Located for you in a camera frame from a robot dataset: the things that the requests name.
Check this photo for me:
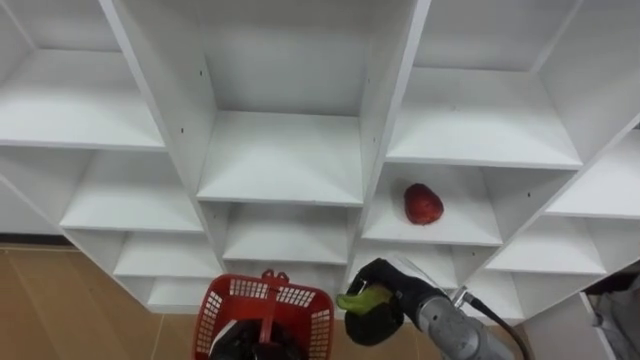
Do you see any red plastic basket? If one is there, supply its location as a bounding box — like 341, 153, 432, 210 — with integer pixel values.
192, 268, 335, 360

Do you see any green soft toy fruit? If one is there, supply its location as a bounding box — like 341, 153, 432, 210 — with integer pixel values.
335, 284, 394, 317

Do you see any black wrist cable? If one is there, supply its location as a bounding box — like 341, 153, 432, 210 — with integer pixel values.
452, 286, 532, 360

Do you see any red soft toy fruit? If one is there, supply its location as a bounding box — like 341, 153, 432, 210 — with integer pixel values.
403, 182, 445, 226

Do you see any white shelf unit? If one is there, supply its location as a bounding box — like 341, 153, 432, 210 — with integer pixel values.
0, 0, 640, 360

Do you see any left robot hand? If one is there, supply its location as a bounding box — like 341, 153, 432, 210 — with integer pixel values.
208, 319, 307, 360

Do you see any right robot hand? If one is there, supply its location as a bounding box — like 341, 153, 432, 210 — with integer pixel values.
343, 256, 437, 347

